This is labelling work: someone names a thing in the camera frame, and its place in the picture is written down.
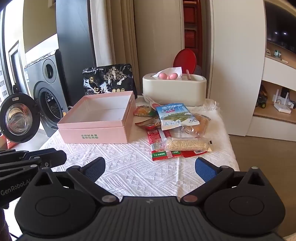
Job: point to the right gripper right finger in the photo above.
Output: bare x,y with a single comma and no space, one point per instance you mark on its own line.
214,178

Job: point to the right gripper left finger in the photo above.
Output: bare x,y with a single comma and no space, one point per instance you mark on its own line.
84,179

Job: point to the sesame bar clear packet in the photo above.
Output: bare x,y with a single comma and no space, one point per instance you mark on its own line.
188,144

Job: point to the small red snack packet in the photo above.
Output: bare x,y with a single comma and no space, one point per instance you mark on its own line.
189,154

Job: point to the bun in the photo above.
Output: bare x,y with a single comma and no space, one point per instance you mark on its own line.
197,130

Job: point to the long red snack packet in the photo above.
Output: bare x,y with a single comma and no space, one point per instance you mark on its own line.
157,139

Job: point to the blue seaweed snack packet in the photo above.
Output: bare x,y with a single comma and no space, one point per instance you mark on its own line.
175,115

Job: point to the red orange snack pouch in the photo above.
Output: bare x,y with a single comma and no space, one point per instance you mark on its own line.
150,124

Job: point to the colourful biscuit ball packet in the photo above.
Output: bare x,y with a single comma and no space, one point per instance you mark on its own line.
144,111

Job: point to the white textured tablecloth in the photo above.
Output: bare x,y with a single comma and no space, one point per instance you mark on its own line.
130,170

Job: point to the washing machine round door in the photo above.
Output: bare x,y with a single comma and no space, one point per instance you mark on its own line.
20,118

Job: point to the pink cardboard box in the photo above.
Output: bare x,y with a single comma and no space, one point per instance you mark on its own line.
99,119

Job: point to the white shelf unit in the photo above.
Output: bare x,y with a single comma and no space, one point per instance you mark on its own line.
274,67

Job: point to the green toy tractor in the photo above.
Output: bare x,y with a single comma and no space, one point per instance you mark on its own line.
262,97

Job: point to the grey washing machine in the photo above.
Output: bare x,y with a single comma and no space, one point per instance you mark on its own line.
46,84

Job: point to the white wifi router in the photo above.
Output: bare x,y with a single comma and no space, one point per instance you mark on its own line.
281,104

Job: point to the cream tissue box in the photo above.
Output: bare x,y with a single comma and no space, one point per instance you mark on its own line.
190,92

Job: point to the pink spoon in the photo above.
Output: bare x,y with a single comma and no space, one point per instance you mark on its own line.
188,74

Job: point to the black plum snack bag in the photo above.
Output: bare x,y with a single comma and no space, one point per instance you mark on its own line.
107,79

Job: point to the white tissue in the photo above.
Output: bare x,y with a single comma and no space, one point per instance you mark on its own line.
171,70

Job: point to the pink bead ornament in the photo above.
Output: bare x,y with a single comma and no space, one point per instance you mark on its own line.
164,76

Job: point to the red round lid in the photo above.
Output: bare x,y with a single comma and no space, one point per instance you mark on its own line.
186,59

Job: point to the black tall cabinet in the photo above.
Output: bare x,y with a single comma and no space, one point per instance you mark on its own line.
75,39

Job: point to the beige curtain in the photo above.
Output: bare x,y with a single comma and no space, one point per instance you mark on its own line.
114,38

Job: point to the black television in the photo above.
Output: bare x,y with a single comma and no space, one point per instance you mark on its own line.
280,23

